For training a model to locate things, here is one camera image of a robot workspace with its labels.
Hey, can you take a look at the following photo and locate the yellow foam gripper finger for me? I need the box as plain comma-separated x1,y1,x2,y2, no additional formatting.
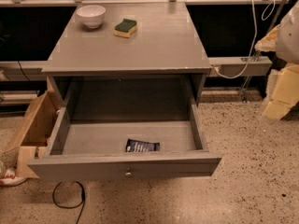
261,63,299,120

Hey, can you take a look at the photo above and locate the dark blue rxbar wrapper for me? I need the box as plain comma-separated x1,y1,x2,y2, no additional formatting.
126,139,160,152

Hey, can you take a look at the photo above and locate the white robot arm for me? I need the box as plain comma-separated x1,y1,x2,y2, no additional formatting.
255,1,299,120

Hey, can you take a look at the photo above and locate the metal drawer knob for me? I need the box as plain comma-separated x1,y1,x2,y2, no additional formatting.
125,169,133,177

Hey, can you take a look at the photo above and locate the grey cabinet with counter top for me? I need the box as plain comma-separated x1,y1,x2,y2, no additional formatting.
41,2,212,123

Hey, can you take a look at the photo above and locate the grey open top drawer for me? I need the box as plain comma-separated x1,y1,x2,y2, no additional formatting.
29,97,221,181

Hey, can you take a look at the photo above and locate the metal pole stand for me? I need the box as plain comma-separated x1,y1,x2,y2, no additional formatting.
239,0,295,103

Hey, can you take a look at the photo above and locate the green and yellow sponge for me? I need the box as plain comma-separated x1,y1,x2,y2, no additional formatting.
114,19,137,38

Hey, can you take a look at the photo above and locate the white ceramic bowl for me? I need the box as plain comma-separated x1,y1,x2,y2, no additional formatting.
76,5,106,28

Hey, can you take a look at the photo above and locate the cardboard box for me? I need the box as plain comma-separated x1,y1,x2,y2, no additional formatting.
4,78,61,178

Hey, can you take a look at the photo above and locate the red and white cloth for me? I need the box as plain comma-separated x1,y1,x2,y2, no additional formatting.
0,161,27,186

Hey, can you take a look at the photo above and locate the grey wall rail shelf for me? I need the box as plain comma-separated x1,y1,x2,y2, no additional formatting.
209,56,272,77

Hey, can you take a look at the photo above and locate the white hanging cable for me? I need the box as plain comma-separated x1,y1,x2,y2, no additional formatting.
211,0,277,79

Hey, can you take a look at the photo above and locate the black floor cable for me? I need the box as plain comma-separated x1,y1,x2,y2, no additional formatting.
51,181,87,224

